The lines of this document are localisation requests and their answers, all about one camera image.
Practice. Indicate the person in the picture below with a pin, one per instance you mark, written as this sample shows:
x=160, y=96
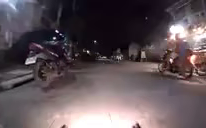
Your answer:
x=181, y=50

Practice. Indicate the pale building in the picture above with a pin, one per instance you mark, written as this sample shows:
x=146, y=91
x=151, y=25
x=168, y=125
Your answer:
x=7, y=23
x=135, y=50

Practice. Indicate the red and dark motorcycle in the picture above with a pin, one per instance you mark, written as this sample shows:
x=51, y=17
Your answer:
x=46, y=58

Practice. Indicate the grey asphalt road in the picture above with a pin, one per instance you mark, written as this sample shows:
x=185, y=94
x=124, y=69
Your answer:
x=124, y=90

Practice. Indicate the robot's own part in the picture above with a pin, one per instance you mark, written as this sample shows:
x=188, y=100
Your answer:
x=63, y=126
x=136, y=125

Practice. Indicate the brightly lit street stall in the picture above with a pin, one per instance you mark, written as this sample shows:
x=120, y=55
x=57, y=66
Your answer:
x=202, y=36

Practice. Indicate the grey concrete kerb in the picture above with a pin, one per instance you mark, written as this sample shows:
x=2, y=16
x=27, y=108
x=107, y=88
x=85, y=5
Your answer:
x=11, y=80

